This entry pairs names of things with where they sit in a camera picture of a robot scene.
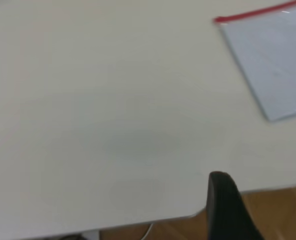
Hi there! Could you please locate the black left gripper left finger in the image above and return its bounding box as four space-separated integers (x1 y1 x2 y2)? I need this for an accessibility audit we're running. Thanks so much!
207 171 266 240

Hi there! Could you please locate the transparent zip bag red zipper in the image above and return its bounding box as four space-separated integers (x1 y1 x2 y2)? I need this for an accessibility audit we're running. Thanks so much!
212 0 296 123

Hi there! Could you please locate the white thin cable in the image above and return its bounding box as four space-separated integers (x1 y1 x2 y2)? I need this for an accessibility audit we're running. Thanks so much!
139 221 155 240

